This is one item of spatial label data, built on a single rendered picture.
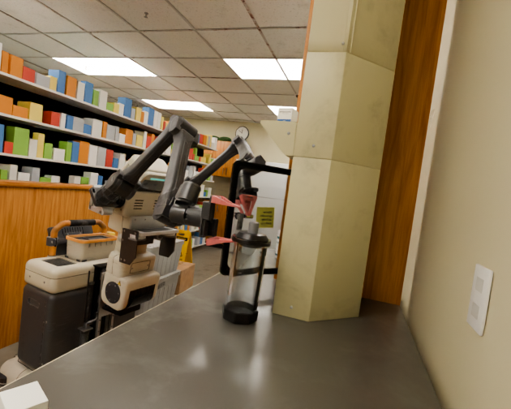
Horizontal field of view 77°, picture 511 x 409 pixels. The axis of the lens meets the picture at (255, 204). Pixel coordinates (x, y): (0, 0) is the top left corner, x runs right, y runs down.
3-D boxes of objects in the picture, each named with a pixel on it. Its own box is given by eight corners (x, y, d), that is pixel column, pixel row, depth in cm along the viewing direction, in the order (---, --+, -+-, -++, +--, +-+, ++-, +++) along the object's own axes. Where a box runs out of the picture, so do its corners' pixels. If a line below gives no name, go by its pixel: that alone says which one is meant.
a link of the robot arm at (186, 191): (173, 226, 104) (152, 215, 99) (186, 195, 109) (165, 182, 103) (196, 226, 96) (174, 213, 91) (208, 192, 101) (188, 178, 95)
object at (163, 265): (182, 270, 346) (186, 239, 344) (148, 284, 288) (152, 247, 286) (149, 262, 358) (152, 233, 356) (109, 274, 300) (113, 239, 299)
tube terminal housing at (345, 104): (358, 299, 120) (389, 91, 116) (358, 334, 89) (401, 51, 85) (292, 286, 128) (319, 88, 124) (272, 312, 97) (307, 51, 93)
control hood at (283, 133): (308, 166, 125) (312, 141, 125) (293, 156, 94) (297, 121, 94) (280, 164, 129) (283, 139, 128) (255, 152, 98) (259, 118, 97)
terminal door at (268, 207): (291, 273, 126) (305, 171, 124) (219, 275, 111) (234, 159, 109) (289, 273, 127) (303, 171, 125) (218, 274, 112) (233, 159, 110)
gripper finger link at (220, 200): (236, 199, 87) (205, 194, 90) (233, 225, 87) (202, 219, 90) (245, 199, 93) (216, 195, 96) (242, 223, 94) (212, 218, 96)
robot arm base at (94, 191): (112, 190, 148) (88, 188, 138) (122, 181, 145) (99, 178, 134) (118, 206, 146) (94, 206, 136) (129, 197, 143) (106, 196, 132)
